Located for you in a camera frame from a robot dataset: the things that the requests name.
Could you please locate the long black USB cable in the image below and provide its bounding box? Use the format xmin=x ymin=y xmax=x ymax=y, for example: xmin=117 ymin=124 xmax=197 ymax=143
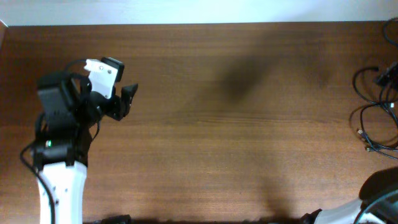
xmin=356 ymin=102 xmax=398 ymax=161

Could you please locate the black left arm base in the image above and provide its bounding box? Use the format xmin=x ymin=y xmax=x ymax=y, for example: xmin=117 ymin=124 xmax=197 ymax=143
xmin=93 ymin=215 xmax=132 ymax=224

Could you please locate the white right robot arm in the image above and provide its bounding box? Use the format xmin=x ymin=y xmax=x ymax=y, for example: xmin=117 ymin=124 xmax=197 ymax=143
xmin=298 ymin=167 xmax=397 ymax=224

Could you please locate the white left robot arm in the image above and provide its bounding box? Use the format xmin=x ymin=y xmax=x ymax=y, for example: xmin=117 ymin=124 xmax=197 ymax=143
xmin=19 ymin=57 xmax=138 ymax=223

